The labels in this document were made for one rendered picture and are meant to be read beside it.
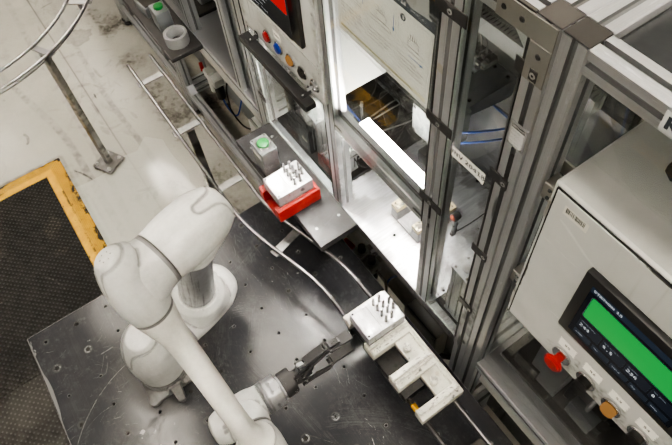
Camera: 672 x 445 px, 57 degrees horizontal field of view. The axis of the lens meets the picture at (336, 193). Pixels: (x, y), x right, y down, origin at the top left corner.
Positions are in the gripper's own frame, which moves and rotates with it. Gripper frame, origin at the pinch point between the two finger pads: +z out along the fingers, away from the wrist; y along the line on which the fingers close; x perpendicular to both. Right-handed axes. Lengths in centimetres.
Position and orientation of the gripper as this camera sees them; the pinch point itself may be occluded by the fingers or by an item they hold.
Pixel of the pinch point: (342, 345)
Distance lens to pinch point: 178.6
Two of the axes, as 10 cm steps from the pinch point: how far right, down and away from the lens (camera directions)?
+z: 8.3, -4.9, 2.8
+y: -0.7, -5.7, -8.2
